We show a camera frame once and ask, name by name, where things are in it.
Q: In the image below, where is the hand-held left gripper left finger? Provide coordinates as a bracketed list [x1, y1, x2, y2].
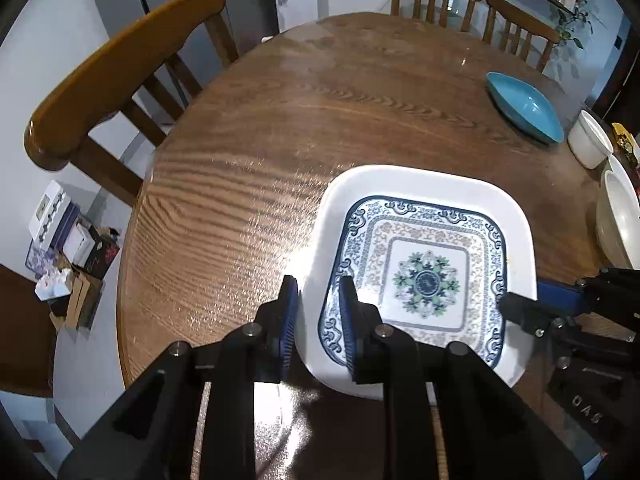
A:
[57, 275, 301, 480]

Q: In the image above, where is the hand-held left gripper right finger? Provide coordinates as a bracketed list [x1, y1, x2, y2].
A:
[339, 275, 586, 480]

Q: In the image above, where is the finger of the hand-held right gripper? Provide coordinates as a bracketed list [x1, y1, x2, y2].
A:
[500, 292, 640, 348]
[536, 266, 640, 318]

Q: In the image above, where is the large cream bowl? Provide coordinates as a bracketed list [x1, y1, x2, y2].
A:
[595, 170, 640, 270]

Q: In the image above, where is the square patterned white plate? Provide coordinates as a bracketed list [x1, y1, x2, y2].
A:
[298, 164, 538, 401]

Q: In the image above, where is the blue oval plate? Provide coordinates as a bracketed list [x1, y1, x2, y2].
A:
[486, 71, 565, 145]

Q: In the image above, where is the small white ramekin bowl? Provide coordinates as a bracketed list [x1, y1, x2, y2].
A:
[567, 109, 614, 170]

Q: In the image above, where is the yellow snack packet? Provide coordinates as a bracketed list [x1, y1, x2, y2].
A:
[611, 122, 640, 166]

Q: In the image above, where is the dark cardboard box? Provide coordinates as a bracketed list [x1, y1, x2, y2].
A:
[72, 227, 122, 281]

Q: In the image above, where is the dark wooden door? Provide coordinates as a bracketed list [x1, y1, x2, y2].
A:
[591, 7, 640, 126]

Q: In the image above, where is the white plastic packet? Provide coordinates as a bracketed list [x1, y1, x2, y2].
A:
[35, 266, 72, 302]

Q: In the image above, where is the brown wooden cabinet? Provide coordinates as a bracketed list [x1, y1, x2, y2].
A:
[0, 262, 57, 400]

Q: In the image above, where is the green hanging plant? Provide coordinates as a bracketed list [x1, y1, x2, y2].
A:
[550, 0, 598, 51]

